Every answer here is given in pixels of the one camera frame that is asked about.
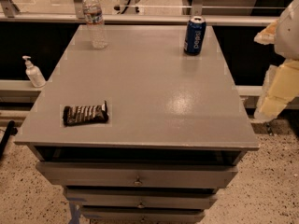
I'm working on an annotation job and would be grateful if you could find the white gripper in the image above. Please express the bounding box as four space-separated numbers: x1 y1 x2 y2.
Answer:
254 0 299 121

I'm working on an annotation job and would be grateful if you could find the clear plastic water bottle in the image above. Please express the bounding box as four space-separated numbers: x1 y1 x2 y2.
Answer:
82 0 108 49

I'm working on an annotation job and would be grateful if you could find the chocolate rxbar wrapper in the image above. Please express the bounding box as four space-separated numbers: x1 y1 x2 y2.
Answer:
63 102 108 126

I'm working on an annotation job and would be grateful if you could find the white pump dispenser bottle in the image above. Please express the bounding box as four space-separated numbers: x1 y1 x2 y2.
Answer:
22 56 46 88

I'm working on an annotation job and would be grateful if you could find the blue pepsi can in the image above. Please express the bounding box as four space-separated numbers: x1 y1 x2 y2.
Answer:
184 16 206 55

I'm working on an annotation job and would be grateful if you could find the grey drawer cabinet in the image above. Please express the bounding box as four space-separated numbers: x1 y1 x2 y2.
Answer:
14 23 261 224

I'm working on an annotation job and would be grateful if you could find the bottom grey drawer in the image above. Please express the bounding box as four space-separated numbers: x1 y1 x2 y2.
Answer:
80 207 205 223

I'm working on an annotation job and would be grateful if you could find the grey drawer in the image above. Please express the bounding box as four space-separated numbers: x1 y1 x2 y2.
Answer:
64 189 217 209
36 161 237 189
80 207 205 223

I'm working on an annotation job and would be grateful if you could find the top grey drawer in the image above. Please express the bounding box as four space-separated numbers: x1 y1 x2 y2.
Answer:
36 161 237 189

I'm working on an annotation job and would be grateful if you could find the middle grey drawer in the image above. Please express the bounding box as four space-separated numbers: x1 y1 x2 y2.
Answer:
64 189 217 209

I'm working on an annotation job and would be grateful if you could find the grey metal railing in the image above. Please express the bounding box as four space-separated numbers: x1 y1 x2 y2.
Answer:
0 0 292 26

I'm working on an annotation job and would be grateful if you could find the black pole on floor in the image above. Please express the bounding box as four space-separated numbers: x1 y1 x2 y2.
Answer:
0 120 18 159

